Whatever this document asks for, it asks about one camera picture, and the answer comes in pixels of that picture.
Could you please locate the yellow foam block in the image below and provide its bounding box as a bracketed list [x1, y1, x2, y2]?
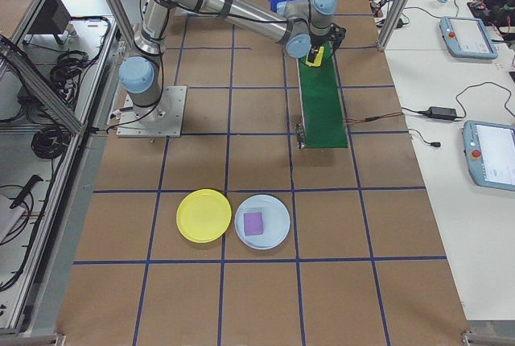
[304, 48, 325, 68]

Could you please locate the black cable with plug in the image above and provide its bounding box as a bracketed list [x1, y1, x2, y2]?
[408, 128, 442, 149]

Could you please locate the black hand tool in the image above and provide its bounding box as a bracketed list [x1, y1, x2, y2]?
[8, 175, 44, 208]

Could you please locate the aluminium profile post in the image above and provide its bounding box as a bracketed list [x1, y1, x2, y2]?
[377, 0, 427, 51]

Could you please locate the white side table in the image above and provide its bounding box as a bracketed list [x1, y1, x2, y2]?
[356, 0, 515, 323]

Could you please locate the green conveyor belt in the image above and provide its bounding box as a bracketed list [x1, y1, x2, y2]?
[295, 50, 349, 150]

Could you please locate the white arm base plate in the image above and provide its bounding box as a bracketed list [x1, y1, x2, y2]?
[115, 85, 188, 138]

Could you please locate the red conveyor cable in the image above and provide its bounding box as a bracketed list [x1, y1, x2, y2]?
[344, 112, 404, 125]

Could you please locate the purple foam block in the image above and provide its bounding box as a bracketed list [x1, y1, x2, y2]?
[243, 212, 266, 237]

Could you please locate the black cable bundle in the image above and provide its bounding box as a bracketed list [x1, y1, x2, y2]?
[31, 125, 68, 161]
[50, 50, 101, 88]

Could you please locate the yellow plate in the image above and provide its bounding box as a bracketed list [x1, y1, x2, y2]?
[175, 187, 233, 244]

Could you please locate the blue grey teach pendant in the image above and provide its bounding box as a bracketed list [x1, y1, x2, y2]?
[461, 119, 515, 192]
[439, 15, 499, 60]

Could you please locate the black monitor box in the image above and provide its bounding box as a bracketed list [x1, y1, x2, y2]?
[23, 0, 74, 45]

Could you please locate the metal V-shaped frame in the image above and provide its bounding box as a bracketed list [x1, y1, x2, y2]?
[0, 0, 136, 339]

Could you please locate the black power brick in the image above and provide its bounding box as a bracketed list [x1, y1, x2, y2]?
[426, 105, 458, 120]

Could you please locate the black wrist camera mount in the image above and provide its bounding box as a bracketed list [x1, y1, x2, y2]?
[328, 26, 347, 52]

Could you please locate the light blue plate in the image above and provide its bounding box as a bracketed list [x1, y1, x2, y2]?
[233, 194, 291, 251]

